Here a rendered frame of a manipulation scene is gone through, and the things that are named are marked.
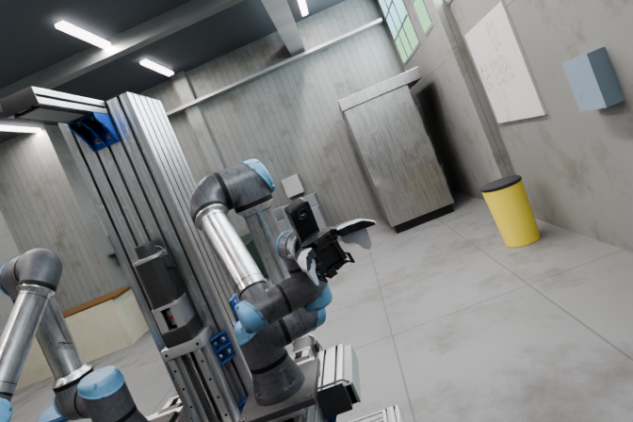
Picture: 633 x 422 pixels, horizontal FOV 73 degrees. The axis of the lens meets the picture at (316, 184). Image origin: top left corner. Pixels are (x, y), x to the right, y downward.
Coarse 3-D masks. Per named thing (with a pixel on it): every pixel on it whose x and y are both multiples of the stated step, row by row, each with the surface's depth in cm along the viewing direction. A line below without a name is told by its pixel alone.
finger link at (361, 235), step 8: (344, 224) 82; (352, 224) 79; (360, 224) 79; (368, 224) 77; (344, 232) 81; (352, 232) 81; (360, 232) 80; (344, 240) 83; (352, 240) 82; (360, 240) 81; (368, 240) 80; (368, 248) 81
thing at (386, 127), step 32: (352, 96) 690; (384, 96) 690; (352, 128) 697; (384, 128) 694; (416, 128) 691; (384, 160) 698; (416, 160) 695; (384, 192) 702; (416, 192) 699; (448, 192) 696; (416, 224) 707
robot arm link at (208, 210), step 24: (216, 192) 117; (192, 216) 115; (216, 216) 112; (216, 240) 108; (240, 240) 108; (240, 264) 102; (240, 288) 98; (264, 288) 98; (240, 312) 94; (264, 312) 94; (288, 312) 97
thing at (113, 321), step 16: (128, 288) 745; (96, 304) 703; (112, 304) 702; (128, 304) 738; (80, 320) 707; (96, 320) 706; (112, 320) 704; (128, 320) 721; (144, 320) 764; (80, 336) 710; (96, 336) 708; (112, 336) 706; (128, 336) 704; (32, 352) 717; (80, 352) 712; (96, 352) 710; (32, 368) 719; (48, 368) 718
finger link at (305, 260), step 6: (300, 252) 80; (306, 252) 78; (312, 252) 78; (300, 258) 76; (306, 258) 74; (312, 258) 77; (300, 264) 74; (306, 264) 72; (312, 264) 79; (306, 270) 72; (312, 270) 77; (312, 276) 76; (318, 282) 78
